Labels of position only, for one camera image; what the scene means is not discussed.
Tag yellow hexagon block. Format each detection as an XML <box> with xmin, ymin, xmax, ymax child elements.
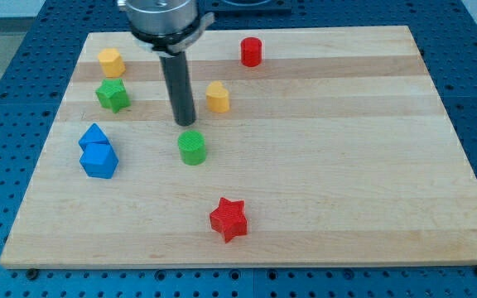
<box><xmin>97</xmin><ymin>48</ymin><xmax>126</xmax><ymax>78</ymax></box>

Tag green cylinder block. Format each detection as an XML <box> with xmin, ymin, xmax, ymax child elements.
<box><xmin>177</xmin><ymin>130</ymin><xmax>206</xmax><ymax>166</ymax></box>

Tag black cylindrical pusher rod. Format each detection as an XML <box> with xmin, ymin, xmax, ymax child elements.
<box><xmin>160</xmin><ymin>51</ymin><xmax>196</xmax><ymax>127</ymax></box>

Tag blue triangle block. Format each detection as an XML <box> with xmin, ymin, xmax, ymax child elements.
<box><xmin>78</xmin><ymin>123</ymin><xmax>109</xmax><ymax>151</ymax></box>

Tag dark mount plate at top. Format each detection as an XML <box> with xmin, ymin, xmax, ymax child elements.
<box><xmin>200</xmin><ymin>0</ymin><xmax>292</xmax><ymax>12</ymax></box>

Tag red star block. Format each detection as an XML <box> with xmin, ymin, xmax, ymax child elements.
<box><xmin>210</xmin><ymin>197</ymin><xmax>248</xmax><ymax>243</ymax></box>

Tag red cylinder block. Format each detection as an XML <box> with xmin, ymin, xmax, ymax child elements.
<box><xmin>240</xmin><ymin>37</ymin><xmax>263</xmax><ymax>67</ymax></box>

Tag light wooden board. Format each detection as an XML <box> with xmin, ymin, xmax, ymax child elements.
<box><xmin>0</xmin><ymin>26</ymin><xmax>477</xmax><ymax>269</ymax></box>

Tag blue cube block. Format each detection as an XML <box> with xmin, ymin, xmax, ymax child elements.
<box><xmin>79</xmin><ymin>143</ymin><xmax>118</xmax><ymax>179</ymax></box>

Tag green star block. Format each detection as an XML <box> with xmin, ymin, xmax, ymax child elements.
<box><xmin>95</xmin><ymin>79</ymin><xmax>131</xmax><ymax>113</ymax></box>

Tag yellow heart block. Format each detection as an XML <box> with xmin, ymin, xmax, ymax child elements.
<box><xmin>205</xmin><ymin>81</ymin><xmax>230</xmax><ymax>113</ymax></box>

